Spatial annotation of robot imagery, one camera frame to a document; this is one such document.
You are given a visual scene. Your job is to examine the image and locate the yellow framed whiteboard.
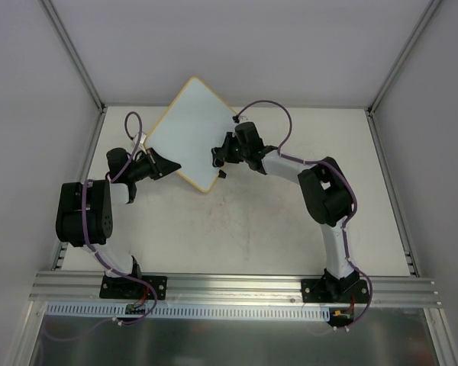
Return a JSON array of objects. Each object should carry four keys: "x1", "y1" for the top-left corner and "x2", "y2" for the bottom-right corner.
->
[{"x1": 144, "y1": 77, "x2": 236, "y2": 193}]

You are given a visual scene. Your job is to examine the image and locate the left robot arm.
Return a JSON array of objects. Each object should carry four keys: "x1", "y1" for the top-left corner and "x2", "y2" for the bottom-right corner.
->
[{"x1": 56, "y1": 148, "x2": 182, "y2": 297}]

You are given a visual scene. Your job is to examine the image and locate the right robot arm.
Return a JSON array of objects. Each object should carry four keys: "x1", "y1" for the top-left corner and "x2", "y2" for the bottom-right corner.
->
[{"x1": 211, "y1": 122, "x2": 360, "y2": 303}]

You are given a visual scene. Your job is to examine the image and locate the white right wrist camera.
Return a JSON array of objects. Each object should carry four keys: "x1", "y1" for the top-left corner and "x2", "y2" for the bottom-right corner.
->
[{"x1": 232, "y1": 115, "x2": 249, "y2": 124}]

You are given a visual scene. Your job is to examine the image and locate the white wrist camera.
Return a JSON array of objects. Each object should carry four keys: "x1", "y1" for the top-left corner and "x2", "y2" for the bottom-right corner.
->
[
  {"x1": 131, "y1": 131, "x2": 147, "y2": 149},
  {"x1": 232, "y1": 115, "x2": 249, "y2": 124}
]

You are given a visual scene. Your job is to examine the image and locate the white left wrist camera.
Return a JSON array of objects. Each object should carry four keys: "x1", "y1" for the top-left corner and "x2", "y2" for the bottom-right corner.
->
[{"x1": 131, "y1": 131, "x2": 147, "y2": 149}]

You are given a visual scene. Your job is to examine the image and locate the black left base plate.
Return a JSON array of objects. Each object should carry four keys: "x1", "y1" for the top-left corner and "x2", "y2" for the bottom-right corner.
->
[{"x1": 99, "y1": 275, "x2": 168, "y2": 300}]

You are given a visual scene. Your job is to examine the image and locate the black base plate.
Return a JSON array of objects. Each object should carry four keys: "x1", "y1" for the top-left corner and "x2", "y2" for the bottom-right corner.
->
[
  {"x1": 99, "y1": 275, "x2": 168, "y2": 300},
  {"x1": 300, "y1": 277, "x2": 370, "y2": 304}
]

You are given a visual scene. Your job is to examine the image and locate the left aluminium frame post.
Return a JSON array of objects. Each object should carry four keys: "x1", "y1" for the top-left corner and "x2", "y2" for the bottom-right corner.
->
[{"x1": 39, "y1": 0, "x2": 105, "y2": 112}]

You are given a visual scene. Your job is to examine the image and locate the aluminium frame post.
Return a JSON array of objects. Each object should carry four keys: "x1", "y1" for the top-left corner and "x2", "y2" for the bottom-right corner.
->
[
  {"x1": 39, "y1": 0, "x2": 105, "y2": 112},
  {"x1": 367, "y1": 0, "x2": 443, "y2": 117}
]

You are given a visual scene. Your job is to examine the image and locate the right aluminium frame post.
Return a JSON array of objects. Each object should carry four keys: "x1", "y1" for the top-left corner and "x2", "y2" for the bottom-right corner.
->
[{"x1": 367, "y1": 0, "x2": 443, "y2": 117}]

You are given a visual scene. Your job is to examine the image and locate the white slotted cable duct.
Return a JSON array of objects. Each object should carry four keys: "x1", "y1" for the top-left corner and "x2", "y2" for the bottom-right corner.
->
[{"x1": 45, "y1": 301, "x2": 331, "y2": 323}]

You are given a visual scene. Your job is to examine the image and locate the aluminium mounting rail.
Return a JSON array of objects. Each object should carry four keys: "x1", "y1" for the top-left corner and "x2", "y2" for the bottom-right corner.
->
[{"x1": 28, "y1": 271, "x2": 443, "y2": 308}]

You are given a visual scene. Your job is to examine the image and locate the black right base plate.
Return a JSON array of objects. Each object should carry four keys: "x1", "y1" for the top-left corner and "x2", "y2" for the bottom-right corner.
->
[{"x1": 300, "y1": 277, "x2": 370, "y2": 304}]

